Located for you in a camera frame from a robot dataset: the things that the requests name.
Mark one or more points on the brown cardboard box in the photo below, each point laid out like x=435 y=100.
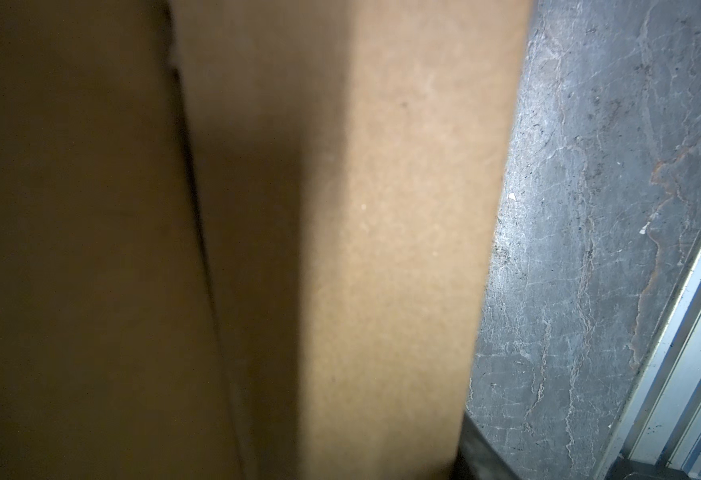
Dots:
x=246 y=239

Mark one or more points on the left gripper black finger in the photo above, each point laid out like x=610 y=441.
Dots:
x=476 y=459

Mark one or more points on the aluminium mounting rail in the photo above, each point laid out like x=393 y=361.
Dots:
x=658 y=435

